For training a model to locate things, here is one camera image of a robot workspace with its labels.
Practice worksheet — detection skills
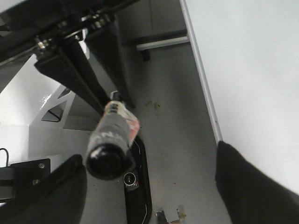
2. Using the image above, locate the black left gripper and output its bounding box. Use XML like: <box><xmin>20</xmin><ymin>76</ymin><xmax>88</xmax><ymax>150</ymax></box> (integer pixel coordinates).
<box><xmin>0</xmin><ymin>0</ymin><xmax>135</xmax><ymax>115</ymax></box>

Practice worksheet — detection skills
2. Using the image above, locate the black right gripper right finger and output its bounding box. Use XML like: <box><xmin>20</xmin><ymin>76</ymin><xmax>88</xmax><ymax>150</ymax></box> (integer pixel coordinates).
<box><xmin>215</xmin><ymin>141</ymin><xmax>299</xmax><ymax>224</ymax></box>

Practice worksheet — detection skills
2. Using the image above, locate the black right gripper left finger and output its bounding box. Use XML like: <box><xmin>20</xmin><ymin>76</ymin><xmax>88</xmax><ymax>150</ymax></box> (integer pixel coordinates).
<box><xmin>0</xmin><ymin>154</ymin><xmax>87</xmax><ymax>224</ymax></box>

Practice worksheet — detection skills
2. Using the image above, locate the black white whiteboard marker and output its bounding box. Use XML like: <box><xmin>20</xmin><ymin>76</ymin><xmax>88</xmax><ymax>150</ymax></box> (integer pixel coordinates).
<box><xmin>85</xmin><ymin>91</ymin><xmax>140</xmax><ymax>181</ymax></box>

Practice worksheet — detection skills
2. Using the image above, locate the whiteboard stand foot bar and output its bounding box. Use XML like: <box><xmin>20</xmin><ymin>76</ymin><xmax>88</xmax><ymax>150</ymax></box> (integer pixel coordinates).
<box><xmin>122</xmin><ymin>29</ymin><xmax>190</xmax><ymax>62</ymax></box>

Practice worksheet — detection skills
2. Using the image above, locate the white whiteboard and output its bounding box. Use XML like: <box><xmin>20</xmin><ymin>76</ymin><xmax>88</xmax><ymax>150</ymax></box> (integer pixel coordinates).
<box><xmin>181</xmin><ymin>0</ymin><xmax>299</xmax><ymax>192</ymax></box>

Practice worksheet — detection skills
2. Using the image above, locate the black camera module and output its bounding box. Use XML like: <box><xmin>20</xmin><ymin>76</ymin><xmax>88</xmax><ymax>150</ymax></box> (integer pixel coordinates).
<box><xmin>123</xmin><ymin>136</ymin><xmax>152</xmax><ymax>224</ymax></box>

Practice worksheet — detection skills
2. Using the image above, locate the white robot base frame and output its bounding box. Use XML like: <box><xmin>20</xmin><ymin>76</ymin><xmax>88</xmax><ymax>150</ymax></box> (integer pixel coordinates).
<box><xmin>0</xmin><ymin>56</ymin><xmax>100</xmax><ymax>169</ymax></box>

